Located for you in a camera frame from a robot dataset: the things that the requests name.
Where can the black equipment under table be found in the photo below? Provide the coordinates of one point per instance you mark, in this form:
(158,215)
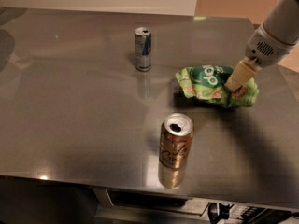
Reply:
(219,213)

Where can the silver blue energy drink can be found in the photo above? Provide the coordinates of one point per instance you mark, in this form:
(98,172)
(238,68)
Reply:
(143,49)

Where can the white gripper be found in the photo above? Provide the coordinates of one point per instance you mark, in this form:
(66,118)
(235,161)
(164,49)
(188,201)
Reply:
(261,51)

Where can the gold soda can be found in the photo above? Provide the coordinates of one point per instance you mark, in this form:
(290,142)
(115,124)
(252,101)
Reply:
(176,137)

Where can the grey drawer under table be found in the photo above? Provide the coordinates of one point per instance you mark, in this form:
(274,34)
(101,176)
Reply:
(146,207)

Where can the green rice chip bag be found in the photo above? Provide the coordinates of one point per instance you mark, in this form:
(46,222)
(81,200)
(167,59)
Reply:
(205,83)

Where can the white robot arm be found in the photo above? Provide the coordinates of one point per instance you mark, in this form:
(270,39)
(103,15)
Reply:
(283,23)

